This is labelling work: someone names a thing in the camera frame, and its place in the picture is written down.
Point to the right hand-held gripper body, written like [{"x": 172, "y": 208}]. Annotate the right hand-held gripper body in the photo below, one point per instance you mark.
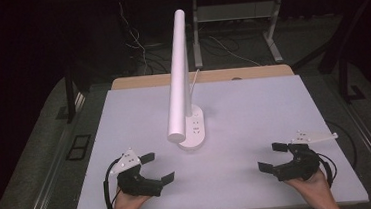
[{"x": 300, "y": 167}]

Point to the person's right hand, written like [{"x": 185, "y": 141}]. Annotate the person's right hand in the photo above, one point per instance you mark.
[{"x": 315, "y": 188}]

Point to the white desk lamp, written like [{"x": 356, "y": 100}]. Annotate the white desk lamp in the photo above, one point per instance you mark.
[{"x": 178, "y": 85}]

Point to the black metal stand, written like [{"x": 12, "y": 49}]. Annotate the black metal stand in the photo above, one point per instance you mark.
[{"x": 345, "y": 78}]

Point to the person's left hand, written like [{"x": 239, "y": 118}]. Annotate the person's left hand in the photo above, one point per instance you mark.
[{"x": 129, "y": 202}]

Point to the black floor socket frame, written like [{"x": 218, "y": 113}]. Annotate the black floor socket frame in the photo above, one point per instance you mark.
[{"x": 78, "y": 147}]

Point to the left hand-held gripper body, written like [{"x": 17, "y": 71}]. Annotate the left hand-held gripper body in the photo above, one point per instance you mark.
[{"x": 136, "y": 183}]

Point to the grey metal desk frame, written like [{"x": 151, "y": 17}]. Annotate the grey metal desk frame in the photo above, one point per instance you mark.
[{"x": 233, "y": 12}]

